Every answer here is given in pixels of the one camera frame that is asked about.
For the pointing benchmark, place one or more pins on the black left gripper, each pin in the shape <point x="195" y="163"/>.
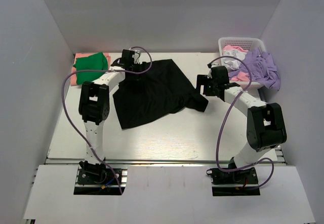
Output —
<point x="132" y="63"/>

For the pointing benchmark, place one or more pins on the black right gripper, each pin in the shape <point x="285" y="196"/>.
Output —
<point x="203" y="80"/>

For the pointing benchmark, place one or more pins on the black t shirt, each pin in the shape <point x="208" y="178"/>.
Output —
<point x="163" y="90"/>

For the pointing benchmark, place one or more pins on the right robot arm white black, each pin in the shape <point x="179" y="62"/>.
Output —
<point x="265" y="128"/>

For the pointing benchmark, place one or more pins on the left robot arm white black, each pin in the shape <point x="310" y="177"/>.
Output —
<point x="94" y="105"/>

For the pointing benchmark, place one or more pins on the pink t shirt in basket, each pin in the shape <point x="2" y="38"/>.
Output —
<point x="233" y="65"/>

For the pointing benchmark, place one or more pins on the folded green t shirt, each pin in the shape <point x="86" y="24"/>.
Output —
<point x="91" y="68"/>

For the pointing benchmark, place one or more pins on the purple t shirt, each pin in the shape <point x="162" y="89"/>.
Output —
<point x="263" y="69"/>

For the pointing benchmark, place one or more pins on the white plastic laundry basket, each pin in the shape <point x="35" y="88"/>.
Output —
<point x="247" y="44"/>

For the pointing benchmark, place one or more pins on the folded salmon pink t shirt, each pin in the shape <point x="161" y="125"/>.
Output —
<point x="73" y="77"/>

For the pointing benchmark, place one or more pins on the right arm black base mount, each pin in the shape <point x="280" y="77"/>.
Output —
<point x="241" y="177"/>

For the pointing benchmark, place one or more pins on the aluminium rail at table edge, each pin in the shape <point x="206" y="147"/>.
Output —
<point x="60" y="161"/>

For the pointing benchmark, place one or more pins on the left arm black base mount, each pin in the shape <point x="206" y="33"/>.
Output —
<point x="95" y="174"/>

